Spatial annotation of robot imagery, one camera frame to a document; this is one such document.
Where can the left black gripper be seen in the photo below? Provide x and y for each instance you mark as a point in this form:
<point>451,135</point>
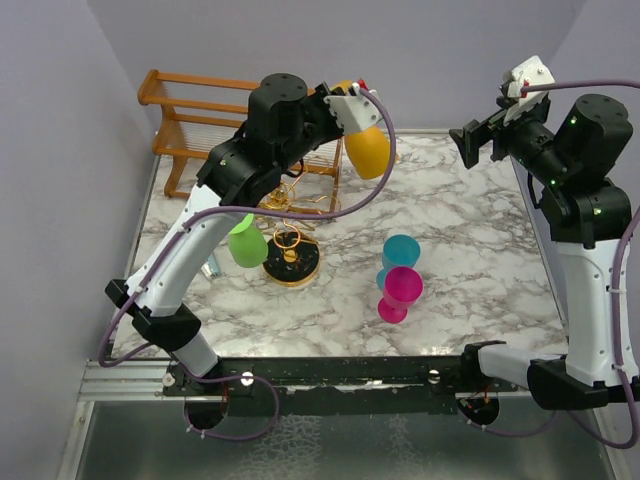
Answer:
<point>317,99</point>

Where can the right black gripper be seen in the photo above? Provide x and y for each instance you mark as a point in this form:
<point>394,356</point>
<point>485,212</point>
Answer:
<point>474,135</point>

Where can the orange plastic goblet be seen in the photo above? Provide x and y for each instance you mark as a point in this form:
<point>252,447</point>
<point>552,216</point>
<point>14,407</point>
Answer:
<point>368,151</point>

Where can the green plastic goblet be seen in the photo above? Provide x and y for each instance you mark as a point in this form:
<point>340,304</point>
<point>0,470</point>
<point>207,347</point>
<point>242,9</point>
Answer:
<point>247,244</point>

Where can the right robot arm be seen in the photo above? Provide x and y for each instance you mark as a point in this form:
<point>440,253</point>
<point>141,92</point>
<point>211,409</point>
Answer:
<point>590,224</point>

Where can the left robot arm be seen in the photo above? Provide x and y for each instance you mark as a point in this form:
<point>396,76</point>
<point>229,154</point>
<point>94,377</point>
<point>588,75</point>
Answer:
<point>285,121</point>

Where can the wooden dish rack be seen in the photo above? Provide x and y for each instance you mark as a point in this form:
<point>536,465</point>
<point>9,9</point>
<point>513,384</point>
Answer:
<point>194,120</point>

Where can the blue plastic goblet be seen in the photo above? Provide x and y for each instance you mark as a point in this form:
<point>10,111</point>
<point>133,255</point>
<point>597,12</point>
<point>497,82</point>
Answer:
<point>398,251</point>

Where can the pink plastic goblet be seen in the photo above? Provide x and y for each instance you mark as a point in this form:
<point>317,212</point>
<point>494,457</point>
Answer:
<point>402,287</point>

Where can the small blue white packet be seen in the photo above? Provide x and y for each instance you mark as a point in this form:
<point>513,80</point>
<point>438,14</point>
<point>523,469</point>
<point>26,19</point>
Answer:
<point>211,268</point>

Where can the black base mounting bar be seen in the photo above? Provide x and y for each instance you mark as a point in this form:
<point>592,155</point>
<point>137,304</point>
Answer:
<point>328,386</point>

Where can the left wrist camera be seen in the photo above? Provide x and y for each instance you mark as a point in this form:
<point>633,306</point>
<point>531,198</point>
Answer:
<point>353,112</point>

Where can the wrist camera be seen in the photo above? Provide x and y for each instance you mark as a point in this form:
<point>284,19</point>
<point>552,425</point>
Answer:
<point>532,72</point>
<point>353,112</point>

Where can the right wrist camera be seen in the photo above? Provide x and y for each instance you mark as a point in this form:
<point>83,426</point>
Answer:
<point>532,72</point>

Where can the gold wire wine glass rack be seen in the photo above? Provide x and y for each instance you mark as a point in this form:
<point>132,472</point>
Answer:
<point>293,254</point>

